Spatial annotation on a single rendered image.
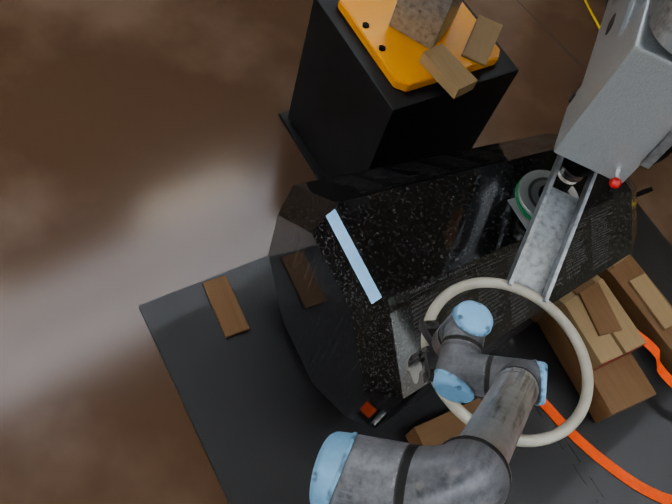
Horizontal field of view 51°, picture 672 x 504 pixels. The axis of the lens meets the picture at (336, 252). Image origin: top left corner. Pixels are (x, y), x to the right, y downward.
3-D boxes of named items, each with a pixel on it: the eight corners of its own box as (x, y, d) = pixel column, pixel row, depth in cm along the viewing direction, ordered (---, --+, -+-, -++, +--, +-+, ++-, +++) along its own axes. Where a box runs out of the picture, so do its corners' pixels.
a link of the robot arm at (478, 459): (496, 481, 85) (552, 351, 147) (399, 463, 90) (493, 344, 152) (491, 570, 87) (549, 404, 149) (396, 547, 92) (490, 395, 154)
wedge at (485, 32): (474, 24, 272) (479, 14, 268) (498, 34, 272) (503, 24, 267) (460, 56, 261) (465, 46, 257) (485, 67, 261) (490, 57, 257)
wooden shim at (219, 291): (202, 284, 279) (202, 282, 278) (225, 276, 283) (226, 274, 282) (225, 338, 270) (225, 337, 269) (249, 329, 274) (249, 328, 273)
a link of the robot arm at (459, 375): (481, 389, 142) (491, 337, 149) (426, 381, 146) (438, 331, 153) (486, 410, 149) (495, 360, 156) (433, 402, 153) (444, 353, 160)
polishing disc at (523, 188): (584, 188, 233) (585, 186, 232) (571, 237, 222) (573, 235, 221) (525, 162, 233) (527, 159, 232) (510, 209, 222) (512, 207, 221)
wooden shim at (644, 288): (627, 282, 308) (629, 280, 307) (643, 274, 312) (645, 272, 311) (663, 330, 300) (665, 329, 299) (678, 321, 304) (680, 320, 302)
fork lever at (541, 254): (571, 90, 220) (578, 83, 216) (627, 116, 220) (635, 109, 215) (491, 281, 201) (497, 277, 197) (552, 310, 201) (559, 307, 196)
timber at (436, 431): (419, 464, 262) (429, 457, 251) (404, 435, 266) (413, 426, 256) (483, 434, 273) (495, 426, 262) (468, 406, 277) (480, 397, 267)
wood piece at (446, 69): (418, 62, 256) (422, 52, 251) (437, 53, 260) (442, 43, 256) (453, 99, 250) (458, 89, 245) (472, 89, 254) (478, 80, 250)
